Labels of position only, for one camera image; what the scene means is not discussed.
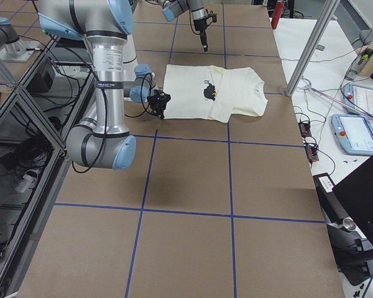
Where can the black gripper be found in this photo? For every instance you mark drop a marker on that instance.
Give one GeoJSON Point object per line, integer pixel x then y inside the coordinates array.
{"type": "Point", "coordinates": [160, 112]}
{"type": "Point", "coordinates": [199, 27]}

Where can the cream white long-sleeve shirt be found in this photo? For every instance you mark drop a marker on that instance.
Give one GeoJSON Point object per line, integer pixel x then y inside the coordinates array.
{"type": "Point", "coordinates": [213, 93]}

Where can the grey third robot arm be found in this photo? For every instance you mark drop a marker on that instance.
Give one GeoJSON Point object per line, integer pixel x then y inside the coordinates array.
{"type": "Point", "coordinates": [12, 47]}

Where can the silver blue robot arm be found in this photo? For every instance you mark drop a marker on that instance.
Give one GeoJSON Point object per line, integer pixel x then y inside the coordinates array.
{"type": "Point", "coordinates": [173, 9]}
{"type": "Point", "coordinates": [101, 139]}

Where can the red cylinder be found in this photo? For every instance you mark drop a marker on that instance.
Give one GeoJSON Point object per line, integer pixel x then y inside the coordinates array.
{"type": "Point", "coordinates": [277, 13]}

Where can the orange black connector box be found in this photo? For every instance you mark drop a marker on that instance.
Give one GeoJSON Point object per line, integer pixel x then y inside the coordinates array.
{"type": "Point", "coordinates": [305, 128]}

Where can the upper blue teach pendant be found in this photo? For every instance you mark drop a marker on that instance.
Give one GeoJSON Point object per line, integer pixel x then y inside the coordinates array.
{"type": "Point", "coordinates": [358, 98]}

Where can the blue teach pendant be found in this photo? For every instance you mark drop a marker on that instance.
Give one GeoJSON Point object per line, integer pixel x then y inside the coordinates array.
{"type": "Point", "coordinates": [358, 98]}
{"type": "Point", "coordinates": [354, 134]}

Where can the lower blue teach pendant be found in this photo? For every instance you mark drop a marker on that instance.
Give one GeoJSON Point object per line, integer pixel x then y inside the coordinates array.
{"type": "Point", "coordinates": [354, 134]}

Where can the black laptop on stand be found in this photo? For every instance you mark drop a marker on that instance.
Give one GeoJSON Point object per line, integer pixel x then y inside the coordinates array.
{"type": "Point", "coordinates": [348, 207]}

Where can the grey aluminium frame post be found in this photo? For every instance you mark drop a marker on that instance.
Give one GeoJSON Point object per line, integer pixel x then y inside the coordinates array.
{"type": "Point", "coordinates": [313, 40]}

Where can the aluminium frame with glass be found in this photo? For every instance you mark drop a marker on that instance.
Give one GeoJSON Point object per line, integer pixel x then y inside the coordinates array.
{"type": "Point", "coordinates": [40, 100]}

